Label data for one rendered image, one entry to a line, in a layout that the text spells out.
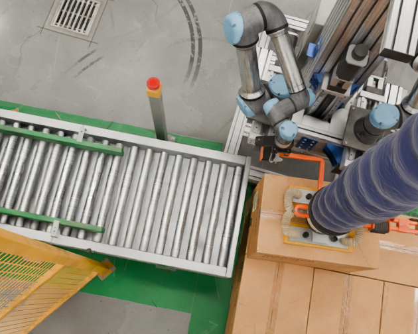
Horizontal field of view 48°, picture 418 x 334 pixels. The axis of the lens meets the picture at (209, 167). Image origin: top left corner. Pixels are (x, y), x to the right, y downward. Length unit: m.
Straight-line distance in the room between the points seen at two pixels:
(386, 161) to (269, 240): 1.08
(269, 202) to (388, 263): 0.88
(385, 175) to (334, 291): 1.50
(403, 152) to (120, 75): 2.66
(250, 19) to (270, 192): 0.89
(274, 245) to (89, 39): 2.22
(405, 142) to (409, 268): 1.76
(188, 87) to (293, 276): 1.61
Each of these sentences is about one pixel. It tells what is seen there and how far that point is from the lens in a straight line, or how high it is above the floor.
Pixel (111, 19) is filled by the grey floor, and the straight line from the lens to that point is 3.87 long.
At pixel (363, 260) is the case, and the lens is 2.47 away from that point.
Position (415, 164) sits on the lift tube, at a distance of 1.28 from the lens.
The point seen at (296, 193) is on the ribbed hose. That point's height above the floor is 1.02.
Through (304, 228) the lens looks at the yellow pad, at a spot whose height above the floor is 0.97.
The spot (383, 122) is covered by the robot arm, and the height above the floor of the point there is 1.26.
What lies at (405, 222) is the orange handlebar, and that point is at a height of 1.09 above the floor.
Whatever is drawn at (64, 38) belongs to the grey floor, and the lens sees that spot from 3.86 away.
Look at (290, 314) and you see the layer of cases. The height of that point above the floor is 0.54.
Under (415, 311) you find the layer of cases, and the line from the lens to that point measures 2.99.
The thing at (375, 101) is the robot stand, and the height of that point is 0.98.
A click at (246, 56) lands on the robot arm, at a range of 2.02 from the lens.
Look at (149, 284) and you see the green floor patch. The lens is 3.26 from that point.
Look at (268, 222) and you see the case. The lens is 2.36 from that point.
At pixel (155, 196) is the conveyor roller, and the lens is 2.76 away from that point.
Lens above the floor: 3.25
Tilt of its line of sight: 75 degrees down
